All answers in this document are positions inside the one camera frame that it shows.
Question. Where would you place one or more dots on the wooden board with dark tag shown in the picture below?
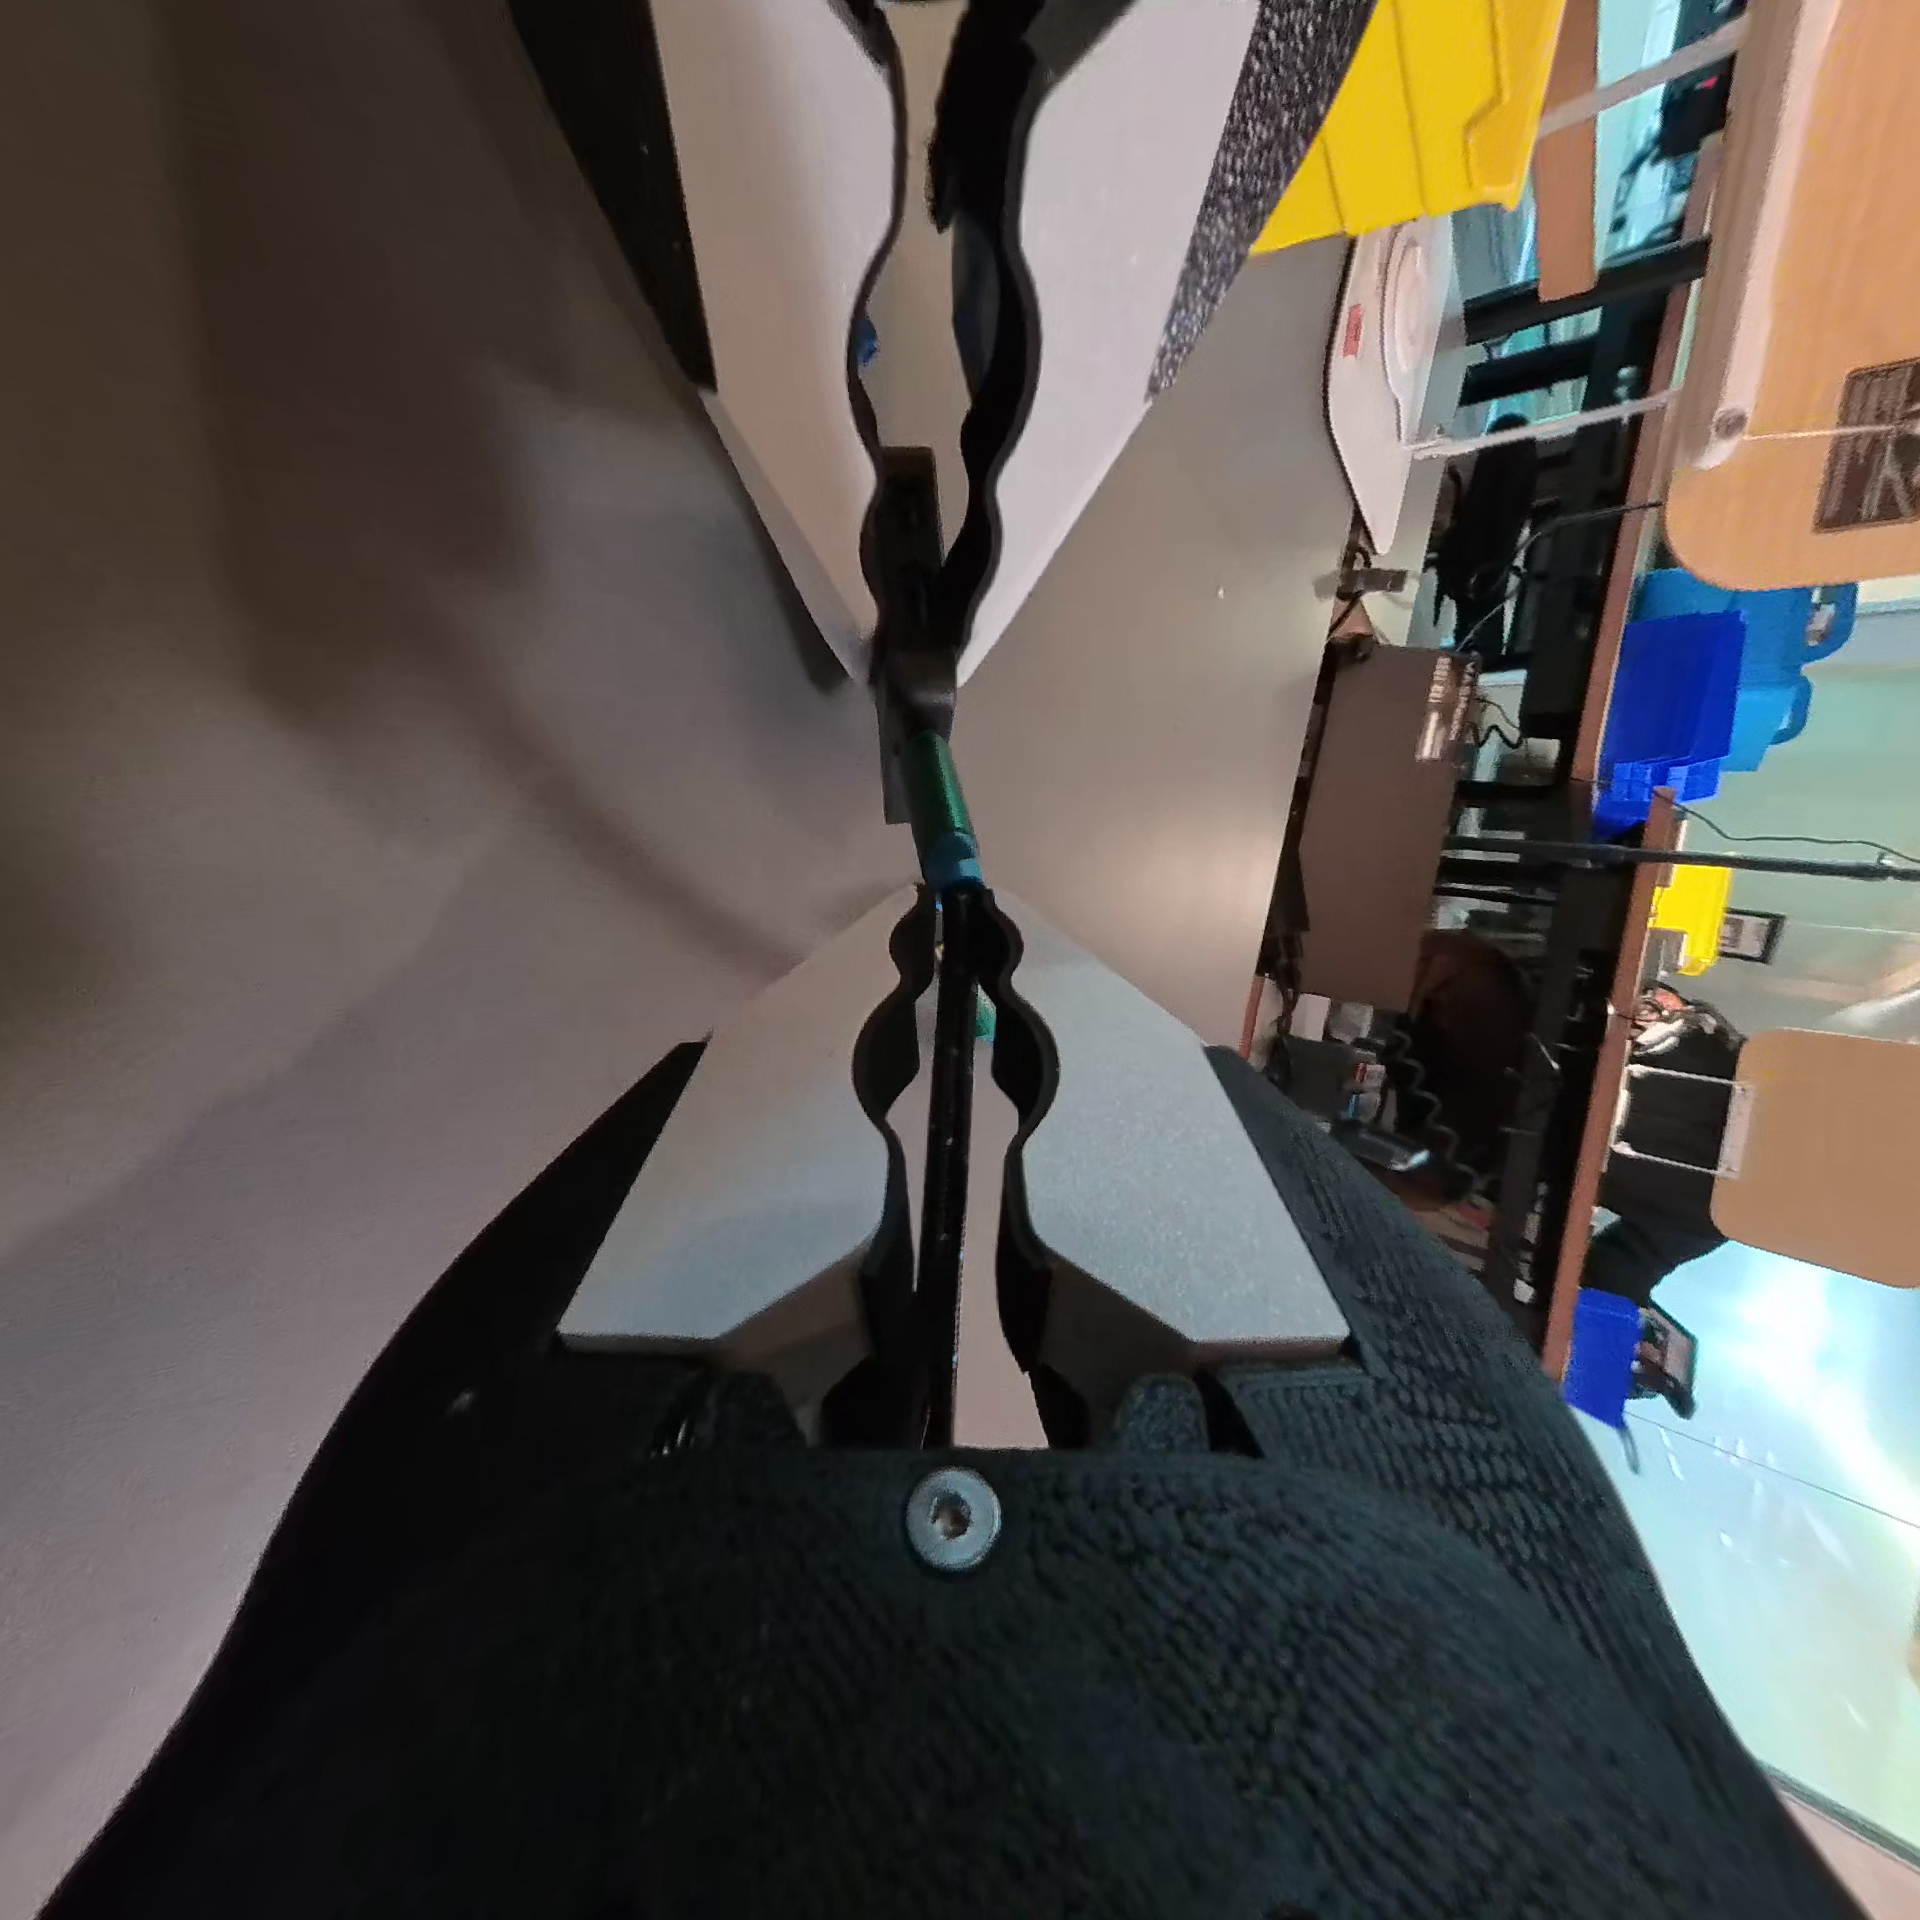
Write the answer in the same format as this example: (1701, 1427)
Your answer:
(1786, 225)

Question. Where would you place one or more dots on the small blue bin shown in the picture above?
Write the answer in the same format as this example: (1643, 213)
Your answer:
(1603, 1349)

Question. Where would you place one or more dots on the large yellow bin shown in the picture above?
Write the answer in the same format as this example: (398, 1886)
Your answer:
(1424, 107)

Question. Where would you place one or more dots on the small yellow bin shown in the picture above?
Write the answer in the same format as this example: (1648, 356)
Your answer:
(1693, 909)

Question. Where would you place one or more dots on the dark grey computer case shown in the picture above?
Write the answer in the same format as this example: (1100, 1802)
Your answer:
(1371, 827)

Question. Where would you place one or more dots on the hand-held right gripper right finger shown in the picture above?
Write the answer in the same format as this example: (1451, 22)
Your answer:
(1170, 1185)

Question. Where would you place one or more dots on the stack of blue bins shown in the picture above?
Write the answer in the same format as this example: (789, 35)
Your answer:
(1681, 691)

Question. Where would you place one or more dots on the plain wooden board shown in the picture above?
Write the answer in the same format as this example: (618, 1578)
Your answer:
(1822, 1155)

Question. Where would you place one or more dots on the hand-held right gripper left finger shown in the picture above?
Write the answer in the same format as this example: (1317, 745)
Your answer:
(749, 1185)

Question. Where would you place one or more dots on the white stand base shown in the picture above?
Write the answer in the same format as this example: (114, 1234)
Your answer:
(1388, 375)

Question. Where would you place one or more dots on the black boom rod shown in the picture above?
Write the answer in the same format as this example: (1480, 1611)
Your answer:
(1723, 861)

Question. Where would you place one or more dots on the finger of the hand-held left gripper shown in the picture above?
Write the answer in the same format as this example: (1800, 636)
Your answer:
(1108, 225)
(780, 225)

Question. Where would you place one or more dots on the black usb hub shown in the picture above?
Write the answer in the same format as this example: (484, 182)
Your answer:
(908, 601)

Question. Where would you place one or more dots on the brown desk with black frame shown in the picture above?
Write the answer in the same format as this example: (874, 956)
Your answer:
(1586, 1201)

